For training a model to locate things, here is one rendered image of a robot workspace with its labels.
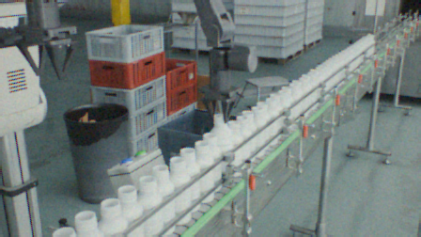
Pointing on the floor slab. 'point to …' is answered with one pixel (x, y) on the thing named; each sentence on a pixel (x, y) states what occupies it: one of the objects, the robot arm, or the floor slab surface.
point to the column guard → (120, 12)
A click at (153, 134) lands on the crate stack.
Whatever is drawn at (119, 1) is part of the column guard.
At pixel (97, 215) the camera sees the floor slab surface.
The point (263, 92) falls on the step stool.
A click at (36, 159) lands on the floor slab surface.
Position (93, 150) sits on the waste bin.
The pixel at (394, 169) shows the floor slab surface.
